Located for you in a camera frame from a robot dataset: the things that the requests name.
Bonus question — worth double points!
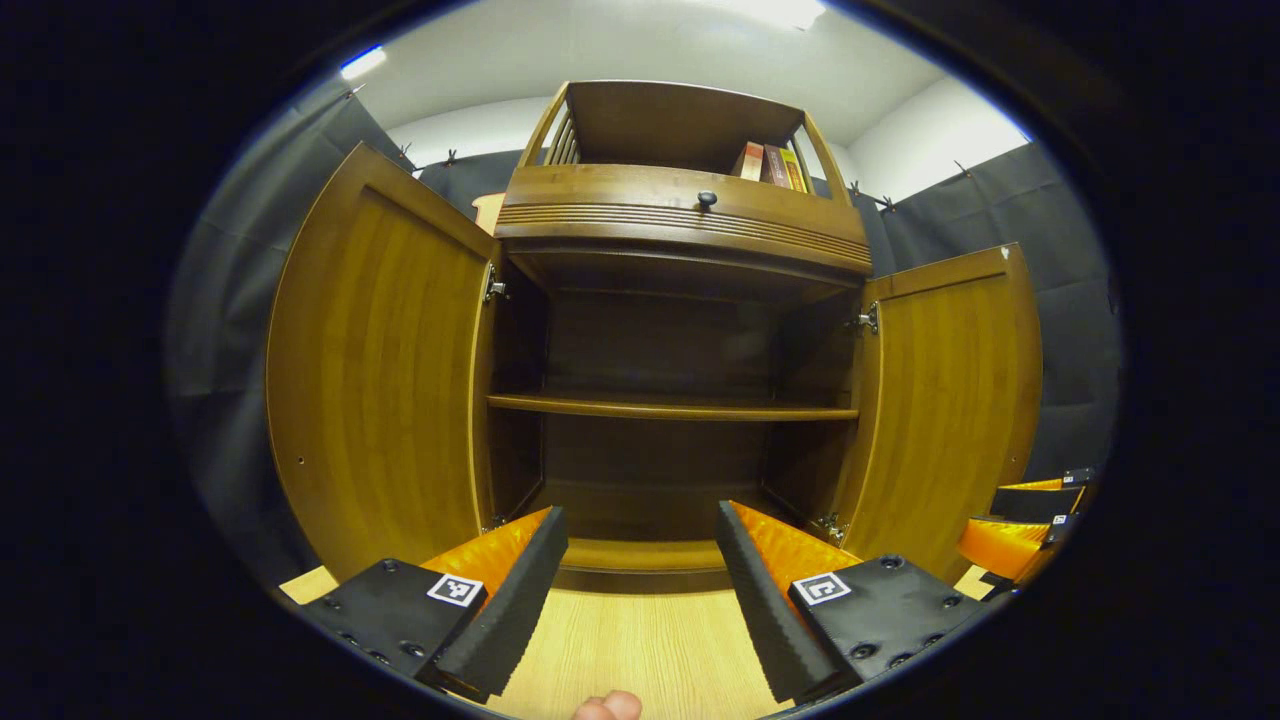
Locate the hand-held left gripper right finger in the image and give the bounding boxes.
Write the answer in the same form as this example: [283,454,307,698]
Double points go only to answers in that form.
[714,499,989,704]

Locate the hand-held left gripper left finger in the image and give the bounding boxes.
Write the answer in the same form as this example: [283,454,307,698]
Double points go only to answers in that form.
[298,505,569,704]

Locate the wooden cabinet door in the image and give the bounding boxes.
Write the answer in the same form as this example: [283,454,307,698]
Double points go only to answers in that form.
[830,243,1044,584]
[265,143,503,583]

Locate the wooden double-door shoe cabinet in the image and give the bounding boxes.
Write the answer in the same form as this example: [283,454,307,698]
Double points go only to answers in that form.
[265,80,1044,596]

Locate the wooden cabinet drawer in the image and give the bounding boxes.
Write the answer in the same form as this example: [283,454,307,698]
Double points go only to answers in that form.
[495,163,873,278]

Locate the black backdrop cloth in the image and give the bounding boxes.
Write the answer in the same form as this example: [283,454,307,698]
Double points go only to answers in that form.
[165,85,1123,591]

